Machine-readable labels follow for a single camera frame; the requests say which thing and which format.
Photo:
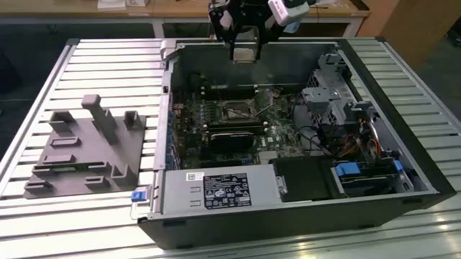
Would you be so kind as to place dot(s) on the wooden cabinet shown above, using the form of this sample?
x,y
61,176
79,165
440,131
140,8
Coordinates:
x,y
415,27

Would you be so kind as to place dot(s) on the grey metal drive cage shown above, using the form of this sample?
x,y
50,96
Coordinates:
x,y
343,108

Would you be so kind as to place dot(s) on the grey parts rack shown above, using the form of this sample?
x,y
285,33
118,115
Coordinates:
x,y
86,151

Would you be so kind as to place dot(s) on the wooden desk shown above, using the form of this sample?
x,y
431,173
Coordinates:
x,y
54,13

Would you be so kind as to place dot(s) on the silver chipset heatsink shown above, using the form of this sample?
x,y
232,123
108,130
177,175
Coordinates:
x,y
268,156

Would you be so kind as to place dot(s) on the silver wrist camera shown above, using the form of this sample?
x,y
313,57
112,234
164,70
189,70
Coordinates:
x,y
292,10

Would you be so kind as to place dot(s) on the blue disk carrier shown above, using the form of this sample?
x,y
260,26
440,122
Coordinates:
x,y
348,168

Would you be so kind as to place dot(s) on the white paper sheets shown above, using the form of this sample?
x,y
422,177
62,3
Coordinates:
x,y
332,3

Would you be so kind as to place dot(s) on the silver power supply unit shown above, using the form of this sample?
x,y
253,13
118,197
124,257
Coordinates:
x,y
180,189

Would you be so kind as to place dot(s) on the silver CPU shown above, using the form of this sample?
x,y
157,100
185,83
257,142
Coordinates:
x,y
245,55

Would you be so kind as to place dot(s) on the blue case latch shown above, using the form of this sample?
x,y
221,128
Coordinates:
x,y
140,196

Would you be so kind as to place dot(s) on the blue plastic clip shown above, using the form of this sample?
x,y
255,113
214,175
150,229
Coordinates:
x,y
397,166

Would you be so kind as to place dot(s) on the black desk item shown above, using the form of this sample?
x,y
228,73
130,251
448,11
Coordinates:
x,y
360,4

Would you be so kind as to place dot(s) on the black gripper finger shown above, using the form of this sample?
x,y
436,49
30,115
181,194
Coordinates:
x,y
234,46
263,46

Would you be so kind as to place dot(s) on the green RAM stick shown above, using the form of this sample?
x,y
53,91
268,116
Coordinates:
x,y
69,167

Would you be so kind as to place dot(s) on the white box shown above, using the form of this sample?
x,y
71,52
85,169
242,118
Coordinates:
x,y
138,2
112,5

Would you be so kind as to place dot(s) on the CPU socket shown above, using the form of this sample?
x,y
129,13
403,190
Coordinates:
x,y
238,110

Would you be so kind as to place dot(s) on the graphics card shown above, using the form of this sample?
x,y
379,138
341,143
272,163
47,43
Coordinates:
x,y
230,140

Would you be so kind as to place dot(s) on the green motherboard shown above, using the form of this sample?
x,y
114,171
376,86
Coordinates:
x,y
285,132

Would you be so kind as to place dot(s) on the black PC case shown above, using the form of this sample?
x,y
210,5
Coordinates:
x,y
252,232

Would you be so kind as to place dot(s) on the black RAM slot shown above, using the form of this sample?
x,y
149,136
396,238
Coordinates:
x,y
234,123
234,130
234,126
230,94
230,90

